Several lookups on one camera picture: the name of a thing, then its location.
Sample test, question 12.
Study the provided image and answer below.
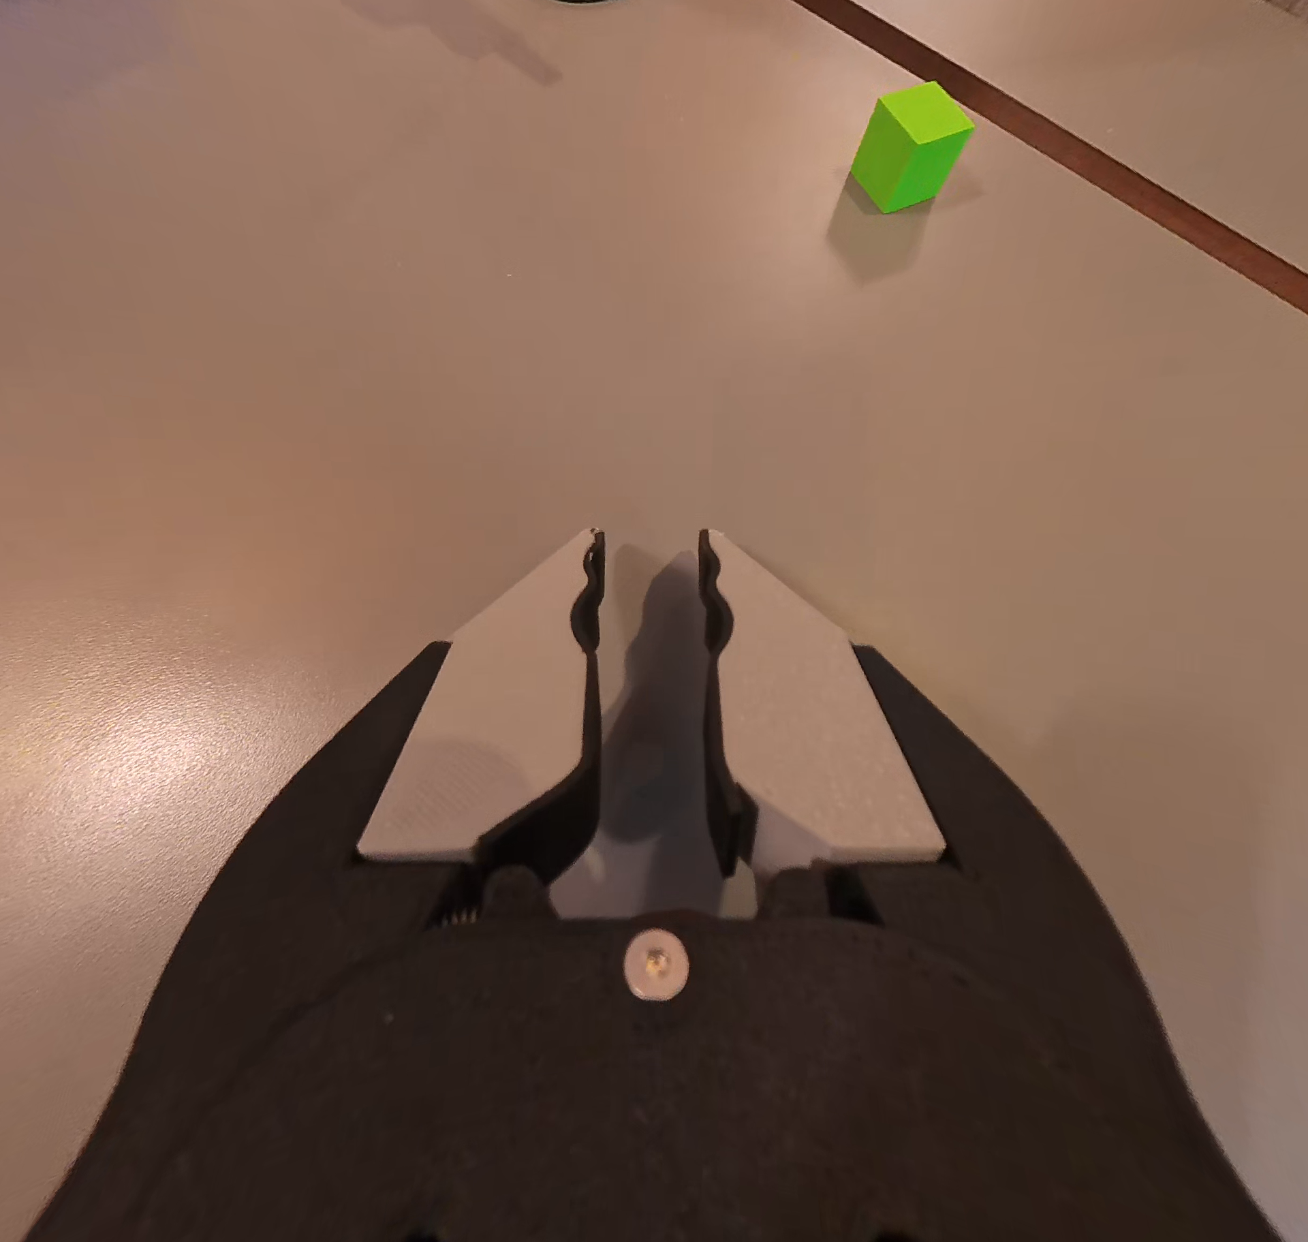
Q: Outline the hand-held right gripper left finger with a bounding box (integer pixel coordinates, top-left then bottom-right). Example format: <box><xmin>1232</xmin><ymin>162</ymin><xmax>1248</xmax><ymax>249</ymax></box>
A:
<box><xmin>356</xmin><ymin>527</ymin><xmax>605</xmax><ymax>886</ymax></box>

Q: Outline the green foam cube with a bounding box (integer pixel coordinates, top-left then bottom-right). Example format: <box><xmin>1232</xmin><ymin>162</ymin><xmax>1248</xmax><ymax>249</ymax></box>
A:
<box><xmin>849</xmin><ymin>81</ymin><xmax>976</xmax><ymax>214</ymax></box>

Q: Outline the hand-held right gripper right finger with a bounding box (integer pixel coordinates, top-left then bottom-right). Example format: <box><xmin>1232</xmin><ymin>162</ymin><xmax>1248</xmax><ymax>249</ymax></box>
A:
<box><xmin>696</xmin><ymin>527</ymin><xmax>948</xmax><ymax>887</ymax></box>

